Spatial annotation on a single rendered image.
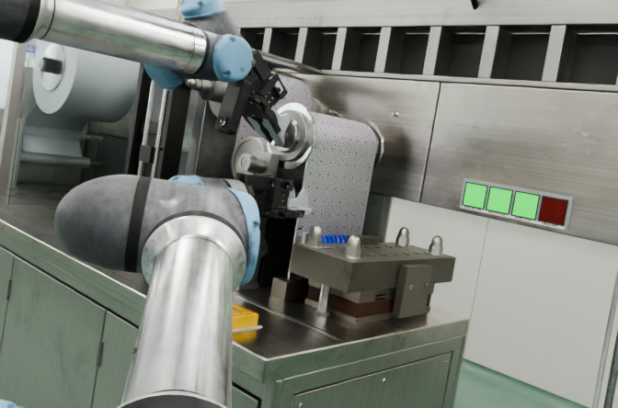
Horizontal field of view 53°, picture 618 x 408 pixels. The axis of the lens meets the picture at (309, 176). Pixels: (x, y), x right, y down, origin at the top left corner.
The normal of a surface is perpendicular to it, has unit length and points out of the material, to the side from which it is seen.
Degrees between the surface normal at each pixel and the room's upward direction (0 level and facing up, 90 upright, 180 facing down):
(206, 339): 27
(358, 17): 90
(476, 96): 90
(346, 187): 90
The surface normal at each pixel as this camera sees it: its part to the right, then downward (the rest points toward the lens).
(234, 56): 0.70, 0.15
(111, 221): -0.01, -0.07
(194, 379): 0.41, -0.86
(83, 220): -0.47, -0.10
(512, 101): -0.67, -0.07
